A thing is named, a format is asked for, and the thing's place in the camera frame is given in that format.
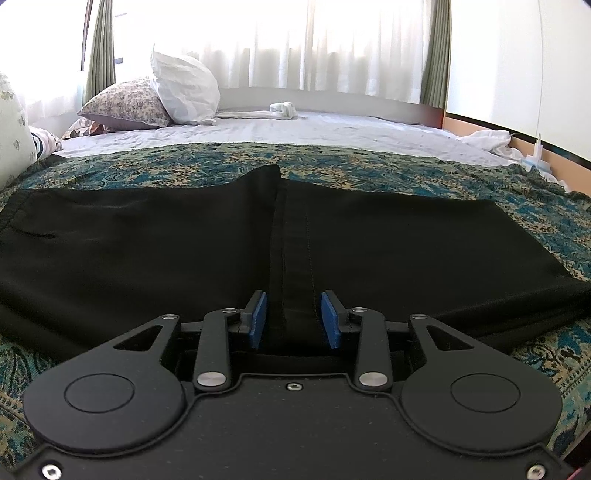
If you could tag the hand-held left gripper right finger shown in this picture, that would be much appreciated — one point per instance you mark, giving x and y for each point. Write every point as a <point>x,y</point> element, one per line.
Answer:
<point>330,318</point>

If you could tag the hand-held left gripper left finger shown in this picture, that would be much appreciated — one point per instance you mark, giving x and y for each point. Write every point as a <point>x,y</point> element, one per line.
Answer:
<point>258,318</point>

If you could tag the black pants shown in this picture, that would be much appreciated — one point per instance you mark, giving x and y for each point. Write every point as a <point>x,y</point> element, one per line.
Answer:
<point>161,258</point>

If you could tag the teal paisley blanket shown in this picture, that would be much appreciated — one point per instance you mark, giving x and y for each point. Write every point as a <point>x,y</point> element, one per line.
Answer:
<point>415,173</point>

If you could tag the white bed sheet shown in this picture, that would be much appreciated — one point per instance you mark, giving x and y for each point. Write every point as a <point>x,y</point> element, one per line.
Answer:
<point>346,131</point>

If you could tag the small white crumpled cloth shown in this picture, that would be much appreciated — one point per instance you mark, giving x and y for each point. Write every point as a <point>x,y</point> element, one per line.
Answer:
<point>284,110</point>

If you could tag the grey headboard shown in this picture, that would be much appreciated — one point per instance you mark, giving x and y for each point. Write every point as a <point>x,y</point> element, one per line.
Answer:
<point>369,104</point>

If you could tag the large white crumpled cloth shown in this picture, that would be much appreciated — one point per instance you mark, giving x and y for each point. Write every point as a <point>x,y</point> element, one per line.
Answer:
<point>485,141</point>

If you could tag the white pillow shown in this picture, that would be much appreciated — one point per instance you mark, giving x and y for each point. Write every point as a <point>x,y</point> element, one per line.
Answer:
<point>187,87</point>

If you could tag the floral pillow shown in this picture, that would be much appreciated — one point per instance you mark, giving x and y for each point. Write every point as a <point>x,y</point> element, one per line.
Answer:
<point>124,104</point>
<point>81,128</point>

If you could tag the light blue plastic object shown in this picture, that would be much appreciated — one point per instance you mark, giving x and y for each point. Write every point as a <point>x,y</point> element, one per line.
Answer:
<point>538,165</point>

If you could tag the dark and white patterned cushion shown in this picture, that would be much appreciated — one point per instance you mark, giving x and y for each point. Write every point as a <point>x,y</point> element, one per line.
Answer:
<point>46,142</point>

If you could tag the white sheer curtain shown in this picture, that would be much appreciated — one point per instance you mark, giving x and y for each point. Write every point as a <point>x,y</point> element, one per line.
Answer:
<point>277,41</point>

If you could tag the green curtain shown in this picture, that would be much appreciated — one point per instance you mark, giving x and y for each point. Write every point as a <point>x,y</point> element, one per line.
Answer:
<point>100,50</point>
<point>436,55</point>

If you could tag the pale green leaf-print pillow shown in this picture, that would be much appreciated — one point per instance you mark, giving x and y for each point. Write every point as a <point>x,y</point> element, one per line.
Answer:
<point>11,134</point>

